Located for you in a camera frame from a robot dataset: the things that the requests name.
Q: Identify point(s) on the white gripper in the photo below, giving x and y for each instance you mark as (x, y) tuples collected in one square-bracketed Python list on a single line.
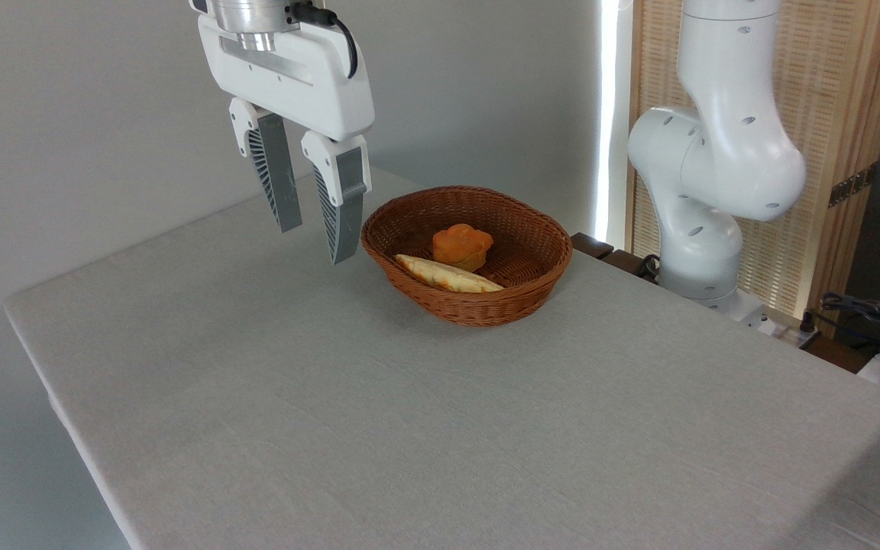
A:
[(302, 84)]

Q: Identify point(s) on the orange muffin-shaped bread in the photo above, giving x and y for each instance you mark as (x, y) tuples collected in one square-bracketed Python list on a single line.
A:
[(461, 246)]

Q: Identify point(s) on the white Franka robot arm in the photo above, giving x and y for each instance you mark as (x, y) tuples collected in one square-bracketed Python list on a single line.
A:
[(723, 153)]

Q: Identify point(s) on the flat elongated yellow bread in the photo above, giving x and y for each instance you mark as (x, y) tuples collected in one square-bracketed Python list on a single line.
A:
[(448, 276)]

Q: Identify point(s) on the brown woven wicker basket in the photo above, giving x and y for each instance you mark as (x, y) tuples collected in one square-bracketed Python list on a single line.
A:
[(524, 294)]

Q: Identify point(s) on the light grey tablecloth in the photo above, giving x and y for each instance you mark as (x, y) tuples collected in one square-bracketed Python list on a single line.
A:
[(448, 428)]

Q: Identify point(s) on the light wooden slatted screen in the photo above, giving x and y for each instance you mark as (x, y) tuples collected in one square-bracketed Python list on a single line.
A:
[(837, 92)]

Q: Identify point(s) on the black metal screen hinge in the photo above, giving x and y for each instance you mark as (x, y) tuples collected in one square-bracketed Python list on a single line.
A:
[(852, 186)]

